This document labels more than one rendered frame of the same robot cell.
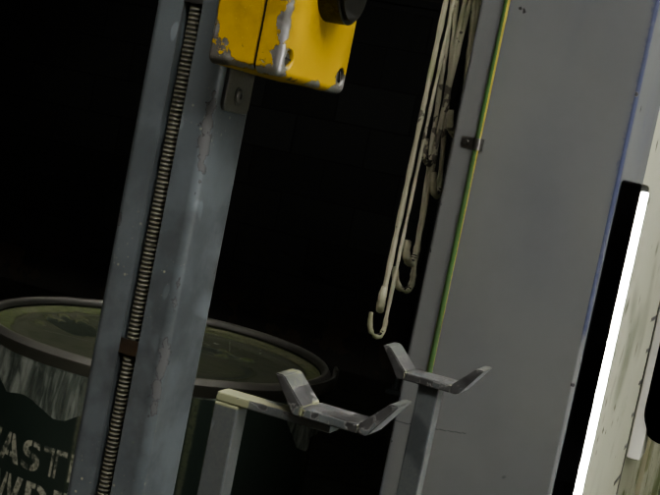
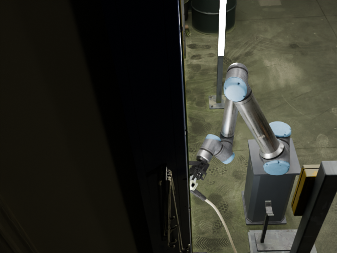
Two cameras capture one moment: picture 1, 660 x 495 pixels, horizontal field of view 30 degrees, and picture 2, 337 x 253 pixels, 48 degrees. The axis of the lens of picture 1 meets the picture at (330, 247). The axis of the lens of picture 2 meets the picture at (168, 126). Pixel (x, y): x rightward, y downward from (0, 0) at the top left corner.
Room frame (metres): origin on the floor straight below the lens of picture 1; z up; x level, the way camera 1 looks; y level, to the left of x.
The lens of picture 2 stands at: (1.58, 0.67, 2.63)
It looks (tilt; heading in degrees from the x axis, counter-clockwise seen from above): 45 degrees down; 254
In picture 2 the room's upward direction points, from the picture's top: 5 degrees counter-clockwise
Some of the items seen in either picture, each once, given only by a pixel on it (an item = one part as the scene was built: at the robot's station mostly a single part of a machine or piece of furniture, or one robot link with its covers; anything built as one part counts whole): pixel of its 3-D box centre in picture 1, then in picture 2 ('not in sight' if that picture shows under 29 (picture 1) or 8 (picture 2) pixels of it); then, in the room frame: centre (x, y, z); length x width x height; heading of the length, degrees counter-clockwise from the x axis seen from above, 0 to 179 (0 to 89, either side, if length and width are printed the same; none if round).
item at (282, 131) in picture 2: not in sight; (277, 137); (0.48, -0.67, 0.83); 0.17 x 0.15 x 0.18; 58
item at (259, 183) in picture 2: not in sight; (268, 183); (0.48, -0.68, 0.32); 0.31 x 0.31 x 0.64; 69
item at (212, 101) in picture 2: not in sight; (218, 102); (0.26, -1.94, 0.01); 0.20 x 0.20 x 0.01; 69
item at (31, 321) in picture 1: (159, 348); not in sight; (2.00, 0.24, 0.86); 0.54 x 0.54 x 0.01
